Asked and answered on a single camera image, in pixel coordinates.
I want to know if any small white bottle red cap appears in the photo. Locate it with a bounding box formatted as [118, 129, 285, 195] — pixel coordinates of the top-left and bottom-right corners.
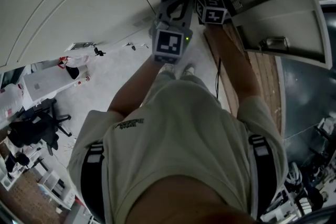
[73, 76, 90, 87]

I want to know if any black harness strap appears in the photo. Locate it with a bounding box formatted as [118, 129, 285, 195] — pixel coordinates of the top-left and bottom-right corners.
[80, 143, 106, 221]
[248, 134, 276, 218]

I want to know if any black cable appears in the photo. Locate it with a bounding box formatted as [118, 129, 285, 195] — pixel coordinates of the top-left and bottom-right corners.
[215, 57, 223, 99]

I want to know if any white bicycle helmet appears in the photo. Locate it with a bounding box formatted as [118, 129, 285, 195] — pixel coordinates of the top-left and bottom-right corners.
[285, 162, 302, 189]

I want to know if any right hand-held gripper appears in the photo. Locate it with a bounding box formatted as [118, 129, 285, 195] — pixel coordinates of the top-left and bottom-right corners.
[194, 0, 228, 26]

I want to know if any black office chair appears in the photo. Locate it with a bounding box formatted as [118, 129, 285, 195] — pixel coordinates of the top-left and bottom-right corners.
[7, 99, 72, 157]

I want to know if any person's right shoe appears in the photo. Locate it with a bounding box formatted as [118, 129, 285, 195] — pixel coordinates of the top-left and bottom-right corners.
[181, 63, 195, 77]

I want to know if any person's left shoe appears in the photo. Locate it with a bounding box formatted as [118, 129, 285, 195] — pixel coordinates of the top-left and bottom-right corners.
[159, 63, 174, 79]

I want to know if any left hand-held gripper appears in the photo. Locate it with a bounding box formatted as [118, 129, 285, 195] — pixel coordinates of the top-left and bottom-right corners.
[149, 0, 194, 65]

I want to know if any white plastic bag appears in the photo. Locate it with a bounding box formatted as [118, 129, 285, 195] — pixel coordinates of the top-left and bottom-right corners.
[0, 83, 24, 126]

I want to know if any clear water jug red cap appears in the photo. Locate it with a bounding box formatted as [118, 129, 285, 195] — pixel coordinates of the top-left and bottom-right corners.
[59, 55, 91, 71]

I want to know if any person's right forearm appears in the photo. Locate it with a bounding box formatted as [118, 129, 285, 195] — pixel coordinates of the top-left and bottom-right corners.
[204, 24, 263, 113]

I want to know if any beige metal locker cabinet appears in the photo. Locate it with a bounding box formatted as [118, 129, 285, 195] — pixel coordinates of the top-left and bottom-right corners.
[0, 0, 332, 74]

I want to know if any wooden slat pallet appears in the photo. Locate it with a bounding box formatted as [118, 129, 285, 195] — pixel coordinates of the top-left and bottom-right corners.
[203, 24, 287, 137]

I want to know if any white water dispenser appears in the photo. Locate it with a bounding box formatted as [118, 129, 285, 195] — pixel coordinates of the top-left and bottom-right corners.
[20, 65, 90, 111]

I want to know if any person's shoe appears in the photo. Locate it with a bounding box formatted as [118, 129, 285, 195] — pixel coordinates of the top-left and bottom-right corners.
[181, 63, 195, 77]
[159, 63, 174, 79]

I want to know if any person's beige shirt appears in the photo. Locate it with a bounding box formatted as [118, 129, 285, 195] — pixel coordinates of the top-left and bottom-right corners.
[67, 74, 289, 224]

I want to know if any person's left forearm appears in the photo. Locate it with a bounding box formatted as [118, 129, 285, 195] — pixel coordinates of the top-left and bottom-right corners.
[108, 56, 169, 116]

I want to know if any white open shelf unit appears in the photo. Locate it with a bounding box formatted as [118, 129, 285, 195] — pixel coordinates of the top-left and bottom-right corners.
[36, 169, 77, 212]

